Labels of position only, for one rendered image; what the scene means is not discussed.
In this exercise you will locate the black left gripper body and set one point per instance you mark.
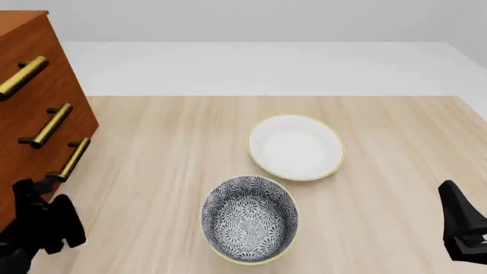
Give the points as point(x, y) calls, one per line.
point(34, 228)

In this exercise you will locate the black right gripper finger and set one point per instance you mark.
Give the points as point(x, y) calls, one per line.
point(458, 211)

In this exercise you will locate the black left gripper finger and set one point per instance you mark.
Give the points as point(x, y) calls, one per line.
point(68, 222)
point(26, 191)

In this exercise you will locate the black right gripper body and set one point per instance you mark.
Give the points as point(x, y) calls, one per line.
point(466, 245)

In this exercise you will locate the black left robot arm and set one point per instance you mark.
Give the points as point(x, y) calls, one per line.
point(13, 261)

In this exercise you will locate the wooden cabinet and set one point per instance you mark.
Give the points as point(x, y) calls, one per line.
point(57, 85)

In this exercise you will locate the white plate with yellow rim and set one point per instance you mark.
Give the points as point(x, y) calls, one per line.
point(296, 148)

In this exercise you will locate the black-and-white floral patterned bowl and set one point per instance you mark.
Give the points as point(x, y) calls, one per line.
point(249, 219)

